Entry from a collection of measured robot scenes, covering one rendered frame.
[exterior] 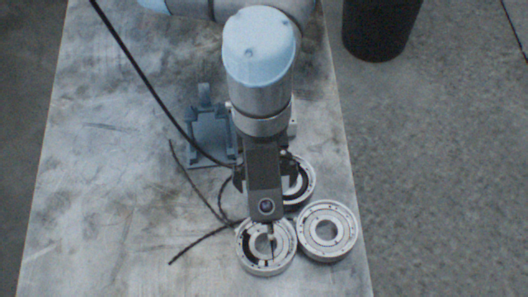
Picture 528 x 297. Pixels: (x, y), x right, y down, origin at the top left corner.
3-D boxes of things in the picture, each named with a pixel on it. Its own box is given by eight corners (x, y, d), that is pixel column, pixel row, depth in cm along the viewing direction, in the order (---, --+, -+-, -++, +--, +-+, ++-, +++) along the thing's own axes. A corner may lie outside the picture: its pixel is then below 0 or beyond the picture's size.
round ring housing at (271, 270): (306, 238, 94) (308, 229, 90) (277, 289, 89) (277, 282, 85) (255, 212, 96) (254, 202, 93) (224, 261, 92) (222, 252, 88)
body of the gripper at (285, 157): (285, 130, 80) (285, 80, 70) (293, 181, 76) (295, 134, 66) (234, 136, 80) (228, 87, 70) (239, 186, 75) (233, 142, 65)
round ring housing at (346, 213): (364, 223, 95) (367, 214, 91) (341, 275, 90) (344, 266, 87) (309, 200, 97) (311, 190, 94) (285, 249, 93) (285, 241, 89)
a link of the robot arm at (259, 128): (296, 116, 62) (226, 124, 61) (295, 137, 66) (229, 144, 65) (287, 67, 66) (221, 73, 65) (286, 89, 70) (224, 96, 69)
